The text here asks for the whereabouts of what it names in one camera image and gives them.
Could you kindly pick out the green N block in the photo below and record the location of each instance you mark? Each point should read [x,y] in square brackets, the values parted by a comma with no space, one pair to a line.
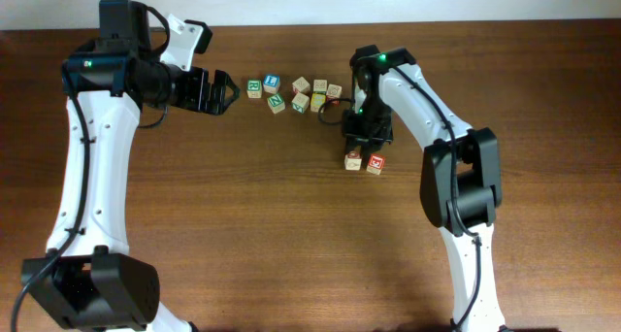
[276,103]

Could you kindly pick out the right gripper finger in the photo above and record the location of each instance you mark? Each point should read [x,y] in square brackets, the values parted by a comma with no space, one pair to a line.
[375,146]
[350,145]

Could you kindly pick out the green R block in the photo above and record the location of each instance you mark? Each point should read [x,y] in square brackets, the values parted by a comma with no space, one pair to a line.
[254,89]

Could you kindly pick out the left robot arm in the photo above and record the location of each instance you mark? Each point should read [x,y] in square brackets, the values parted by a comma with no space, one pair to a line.
[87,280]

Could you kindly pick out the blue L block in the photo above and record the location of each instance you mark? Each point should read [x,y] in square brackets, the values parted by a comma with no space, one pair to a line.
[271,83]

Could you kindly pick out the wooden block with 9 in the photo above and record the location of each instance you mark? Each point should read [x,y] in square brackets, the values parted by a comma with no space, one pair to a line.
[300,102]

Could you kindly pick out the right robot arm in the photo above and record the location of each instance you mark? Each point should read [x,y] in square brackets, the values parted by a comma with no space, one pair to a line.
[460,187]

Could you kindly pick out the red Q block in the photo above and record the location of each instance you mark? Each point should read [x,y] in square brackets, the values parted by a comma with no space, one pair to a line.
[353,161]

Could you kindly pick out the wooden block with 5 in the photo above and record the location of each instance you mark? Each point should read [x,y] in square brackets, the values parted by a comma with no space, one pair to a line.
[334,92]

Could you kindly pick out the red E block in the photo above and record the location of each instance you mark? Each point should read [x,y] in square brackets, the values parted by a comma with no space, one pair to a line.
[376,163]

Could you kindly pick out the yellow framed block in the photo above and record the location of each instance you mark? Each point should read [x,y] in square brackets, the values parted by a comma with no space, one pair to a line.
[316,101]

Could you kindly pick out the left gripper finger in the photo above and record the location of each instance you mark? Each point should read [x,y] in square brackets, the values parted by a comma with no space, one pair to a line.
[222,81]
[219,103]

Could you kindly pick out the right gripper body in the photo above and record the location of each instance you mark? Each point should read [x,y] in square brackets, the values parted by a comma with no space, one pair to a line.
[371,121]

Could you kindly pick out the wooden block with 2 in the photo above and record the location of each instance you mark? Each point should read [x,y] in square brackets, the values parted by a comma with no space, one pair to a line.
[301,85]

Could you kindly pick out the yellow K block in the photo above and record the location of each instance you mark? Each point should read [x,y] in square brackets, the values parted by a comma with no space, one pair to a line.
[320,86]

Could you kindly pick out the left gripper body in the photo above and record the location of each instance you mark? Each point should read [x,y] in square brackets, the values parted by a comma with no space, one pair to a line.
[186,87]

